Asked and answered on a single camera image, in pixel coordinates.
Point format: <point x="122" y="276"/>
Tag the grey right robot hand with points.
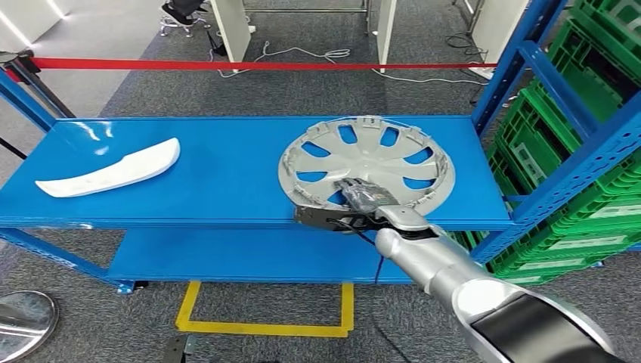
<point x="368" y="193"/>

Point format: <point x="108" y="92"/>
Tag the silver plastic wheel hubcap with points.
<point x="365" y="155"/>

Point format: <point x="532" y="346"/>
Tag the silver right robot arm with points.
<point x="440" y="260"/>

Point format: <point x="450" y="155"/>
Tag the blue metal shelf rack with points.
<point x="225" y="170"/>

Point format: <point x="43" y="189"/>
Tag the white curved plastic trim part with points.
<point x="120" y="170"/>

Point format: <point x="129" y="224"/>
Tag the white power strip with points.
<point x="482" y="74"/>

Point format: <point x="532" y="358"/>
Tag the green plastic crate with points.
<point x="581" y="70"/>
<point x="523" y="279"/>
<point x="586" y="243"/>
<point x="618" y="211"/>
<point x="531" y="145"/>
<point x="543" y="264"/>

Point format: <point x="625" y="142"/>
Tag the white desk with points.
<point x="230" y="30"/>
<point x="501" y="30"/>

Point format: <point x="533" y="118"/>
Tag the black caster wheel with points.
<point x="140" y="285"/>

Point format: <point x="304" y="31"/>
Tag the black robot foot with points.
<point x="178" y="350"/>

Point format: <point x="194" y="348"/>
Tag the office chair with chrome base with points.
<point x="183" y="12"/>

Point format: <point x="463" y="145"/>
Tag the thin black pole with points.
<point x="12" y="149"/>

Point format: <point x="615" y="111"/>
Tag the black stanchion with chrome base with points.
<point x="20" y="62"/>

